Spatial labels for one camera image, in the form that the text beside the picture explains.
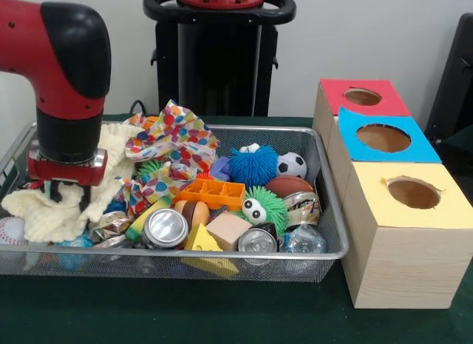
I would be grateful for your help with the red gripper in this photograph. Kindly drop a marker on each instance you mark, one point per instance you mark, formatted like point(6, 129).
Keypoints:
point(68, 172)

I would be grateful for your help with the cream yellow waffle cloth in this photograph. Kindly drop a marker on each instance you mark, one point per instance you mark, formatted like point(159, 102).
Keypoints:
point(44, 218)

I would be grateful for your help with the blue spiky ball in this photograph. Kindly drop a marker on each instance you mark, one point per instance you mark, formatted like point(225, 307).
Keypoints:
point(253, 165)

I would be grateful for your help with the green spiky ball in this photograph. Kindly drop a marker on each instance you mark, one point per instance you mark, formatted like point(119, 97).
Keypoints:
point(264, 207)

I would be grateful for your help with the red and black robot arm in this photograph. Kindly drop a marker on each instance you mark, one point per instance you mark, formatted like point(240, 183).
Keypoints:
point(59, 63)

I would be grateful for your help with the wooden box with three holes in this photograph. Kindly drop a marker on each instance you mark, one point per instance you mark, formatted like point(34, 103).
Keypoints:
point(406, 262)

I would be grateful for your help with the white baseball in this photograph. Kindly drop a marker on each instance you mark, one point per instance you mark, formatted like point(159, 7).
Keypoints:
point(10, 230)

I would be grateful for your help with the yellow toy banana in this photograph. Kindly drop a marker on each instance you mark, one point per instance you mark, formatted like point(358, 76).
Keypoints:
point(144, 220)

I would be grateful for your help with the silver metal can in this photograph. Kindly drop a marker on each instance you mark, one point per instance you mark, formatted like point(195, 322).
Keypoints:
point(257, 242)
point(166, 227)

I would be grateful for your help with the yellow plastic block toy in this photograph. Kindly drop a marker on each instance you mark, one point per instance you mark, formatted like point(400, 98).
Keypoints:
point(203, 248)

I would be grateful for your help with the small orange plastic block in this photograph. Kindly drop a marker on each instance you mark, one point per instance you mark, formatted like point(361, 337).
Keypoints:
point(214, 192)

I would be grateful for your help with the wooden cube block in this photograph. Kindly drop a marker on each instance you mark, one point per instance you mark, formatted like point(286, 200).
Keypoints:
point(228, 229)

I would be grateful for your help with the dark green table cloth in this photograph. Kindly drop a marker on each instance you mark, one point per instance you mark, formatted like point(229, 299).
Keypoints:
point(185, 314)

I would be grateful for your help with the brown toy football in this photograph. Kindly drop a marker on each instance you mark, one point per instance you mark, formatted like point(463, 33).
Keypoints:
point(290, 186)

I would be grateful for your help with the small black white soccer ball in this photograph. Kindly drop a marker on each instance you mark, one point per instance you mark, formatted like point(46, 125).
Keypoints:
point(293, 164)

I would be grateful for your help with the black chair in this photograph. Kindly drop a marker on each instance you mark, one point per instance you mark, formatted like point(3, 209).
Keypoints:
point(454, 78)

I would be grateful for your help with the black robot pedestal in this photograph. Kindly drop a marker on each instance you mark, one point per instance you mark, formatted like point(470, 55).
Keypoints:
point(214, 63)

